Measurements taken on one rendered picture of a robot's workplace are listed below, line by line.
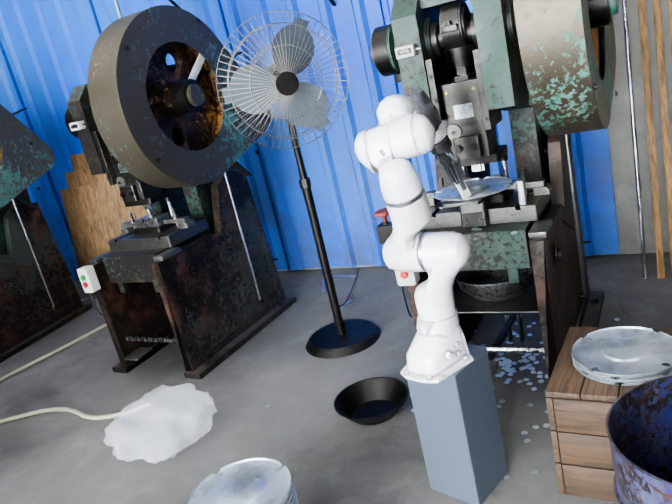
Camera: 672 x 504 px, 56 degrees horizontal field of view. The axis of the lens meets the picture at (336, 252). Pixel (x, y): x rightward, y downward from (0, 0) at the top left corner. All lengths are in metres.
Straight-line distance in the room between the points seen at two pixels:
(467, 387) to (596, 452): 0.39
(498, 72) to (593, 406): 1.13
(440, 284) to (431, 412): 0.41
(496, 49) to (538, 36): 0.34
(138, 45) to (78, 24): 2.18
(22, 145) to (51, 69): 0.95
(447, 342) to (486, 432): 0.34
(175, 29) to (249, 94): 0.54
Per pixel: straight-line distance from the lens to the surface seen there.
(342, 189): 4.06
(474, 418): 1.96
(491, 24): 2.31
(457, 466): 2.03
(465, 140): 2.40
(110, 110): 2.87
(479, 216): 2.39
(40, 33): 5.39
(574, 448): 2.00
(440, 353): 1.82
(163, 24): 3.12
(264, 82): 2.84
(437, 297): 1.80
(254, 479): 1.88
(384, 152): 1.68
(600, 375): 1.92
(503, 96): 2.32
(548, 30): 1.99
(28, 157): 4.68
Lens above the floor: 1.36
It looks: 17 degrees down
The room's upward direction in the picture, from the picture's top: 13 degrees counter-clockwise
